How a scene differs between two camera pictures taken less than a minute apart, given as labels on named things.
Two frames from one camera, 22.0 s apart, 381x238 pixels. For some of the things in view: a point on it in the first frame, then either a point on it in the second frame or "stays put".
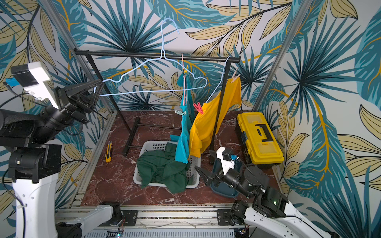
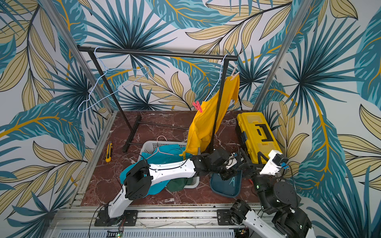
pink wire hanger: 184,80 to 158,148
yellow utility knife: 109,153 stays put
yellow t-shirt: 203,124 stays put
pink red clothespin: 198,107 stays put
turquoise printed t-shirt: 182,138 to 166,153
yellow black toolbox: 259,139 stays put
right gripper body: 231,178 to 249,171
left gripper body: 66,104 to 226,173
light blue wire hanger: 110,94 to 126,69
